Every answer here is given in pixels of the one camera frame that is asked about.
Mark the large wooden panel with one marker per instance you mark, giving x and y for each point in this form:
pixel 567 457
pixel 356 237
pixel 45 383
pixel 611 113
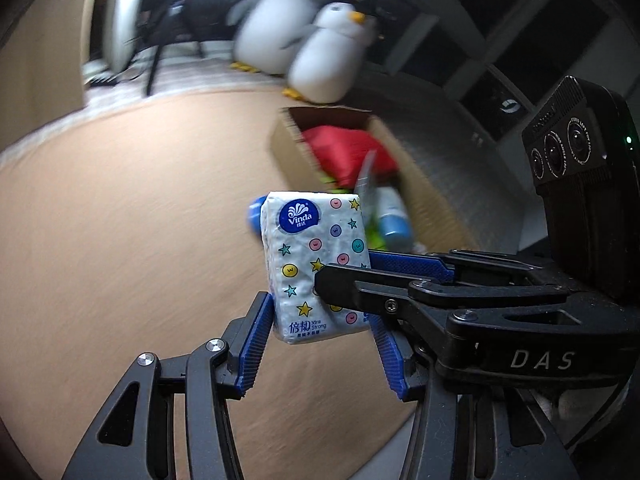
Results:
pixel 45 45

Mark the patterned tissue pack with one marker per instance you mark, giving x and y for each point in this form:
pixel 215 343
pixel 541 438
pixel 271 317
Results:
pixel 310 260

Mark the blue round lid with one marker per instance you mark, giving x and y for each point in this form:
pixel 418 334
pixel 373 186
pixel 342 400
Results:
pixel 254 215

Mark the large penguin plush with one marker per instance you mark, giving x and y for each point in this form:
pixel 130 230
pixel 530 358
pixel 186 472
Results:
pixel 270 35

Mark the red cloth bag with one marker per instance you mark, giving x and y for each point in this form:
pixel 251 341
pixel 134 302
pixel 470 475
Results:
pixel 345 152

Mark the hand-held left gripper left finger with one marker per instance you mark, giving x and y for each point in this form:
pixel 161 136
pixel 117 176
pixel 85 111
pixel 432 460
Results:
pixel 255 345

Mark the small penguin plush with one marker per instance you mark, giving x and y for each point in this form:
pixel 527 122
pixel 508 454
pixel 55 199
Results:
pixel 325 60

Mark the white tube with blue cap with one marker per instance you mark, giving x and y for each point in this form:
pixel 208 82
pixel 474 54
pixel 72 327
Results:
pixel 392 220

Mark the black tripod stand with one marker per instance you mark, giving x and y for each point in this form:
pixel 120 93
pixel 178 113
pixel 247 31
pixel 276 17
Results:
pixel 152 72

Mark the cardboard box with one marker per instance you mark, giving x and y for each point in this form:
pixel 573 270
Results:
pixel 430 200

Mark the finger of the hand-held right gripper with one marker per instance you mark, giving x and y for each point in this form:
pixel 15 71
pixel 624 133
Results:
pixel 375 295
pixel 410 265

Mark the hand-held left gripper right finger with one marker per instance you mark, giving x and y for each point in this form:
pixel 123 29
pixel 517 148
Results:
pixel 392 362

